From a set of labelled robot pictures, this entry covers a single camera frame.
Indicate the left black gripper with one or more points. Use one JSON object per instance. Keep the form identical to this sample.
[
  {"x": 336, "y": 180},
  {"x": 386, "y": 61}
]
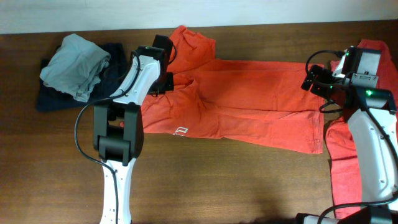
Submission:
[{"x": 170, "y": 84}]

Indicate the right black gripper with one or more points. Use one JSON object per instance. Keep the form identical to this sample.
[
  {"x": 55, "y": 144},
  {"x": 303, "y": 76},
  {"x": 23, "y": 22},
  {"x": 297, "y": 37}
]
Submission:
[{"x": 318, "y": 88}]

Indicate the red t-shirt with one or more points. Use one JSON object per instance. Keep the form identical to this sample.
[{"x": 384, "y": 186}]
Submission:
[{"x": 345, "y": 175}]

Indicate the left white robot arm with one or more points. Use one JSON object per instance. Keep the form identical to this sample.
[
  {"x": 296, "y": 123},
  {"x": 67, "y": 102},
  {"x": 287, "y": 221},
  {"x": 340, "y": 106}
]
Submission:
[{"x": 118, "y": 127}]

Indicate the orange printed t-shirt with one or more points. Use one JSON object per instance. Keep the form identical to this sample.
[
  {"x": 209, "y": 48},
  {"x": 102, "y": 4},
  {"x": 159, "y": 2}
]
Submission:
[{"x": 252, "y": 101}]

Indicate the folded grey t-shirt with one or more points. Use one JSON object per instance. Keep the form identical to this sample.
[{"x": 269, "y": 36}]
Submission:
[{"x": 75, "y": 67}]

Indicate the folded navy garment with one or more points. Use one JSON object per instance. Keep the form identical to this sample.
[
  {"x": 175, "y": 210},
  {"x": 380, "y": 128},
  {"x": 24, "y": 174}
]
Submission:
[{"x": 49, "y": 99}]

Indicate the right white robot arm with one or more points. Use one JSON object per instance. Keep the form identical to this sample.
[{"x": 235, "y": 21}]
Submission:
[{"x": 371, "y": 116}]

